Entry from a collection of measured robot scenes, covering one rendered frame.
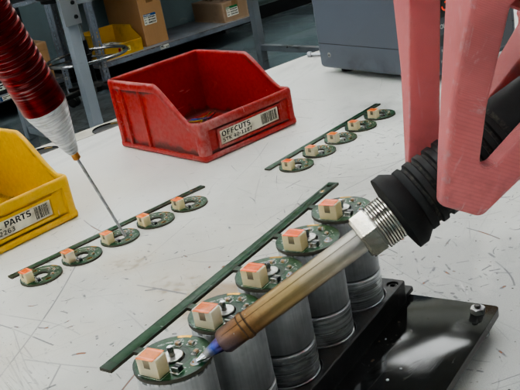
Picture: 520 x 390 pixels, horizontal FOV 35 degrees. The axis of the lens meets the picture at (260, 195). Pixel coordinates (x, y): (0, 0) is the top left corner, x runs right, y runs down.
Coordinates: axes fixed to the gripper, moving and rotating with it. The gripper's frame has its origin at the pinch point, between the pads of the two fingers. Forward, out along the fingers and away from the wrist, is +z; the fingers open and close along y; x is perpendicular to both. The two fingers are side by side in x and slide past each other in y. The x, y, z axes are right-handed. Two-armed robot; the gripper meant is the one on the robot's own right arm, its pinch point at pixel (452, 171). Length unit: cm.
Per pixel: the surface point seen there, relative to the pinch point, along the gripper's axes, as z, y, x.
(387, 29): -3, -48, 16
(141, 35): 48, -472, 41
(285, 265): 5.7, -4.8, -2.1
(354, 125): 4.4, -36.5, 11.4
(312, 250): 5.1, -5.5, -1.1
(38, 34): 66, -484, -16
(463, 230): 5.3, -16.1, 11.0
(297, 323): 7.3, -3.6, -1.4
